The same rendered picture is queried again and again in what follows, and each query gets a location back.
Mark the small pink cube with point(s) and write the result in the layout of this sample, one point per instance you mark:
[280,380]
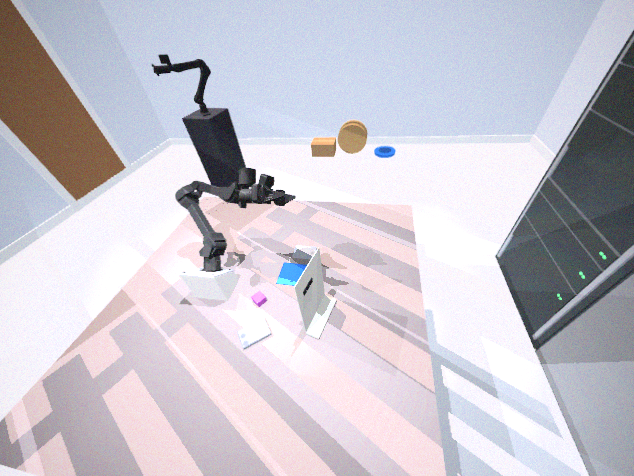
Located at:
[259,298]

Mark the blue square mat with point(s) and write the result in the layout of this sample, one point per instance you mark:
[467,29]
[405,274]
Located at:
[290,273]

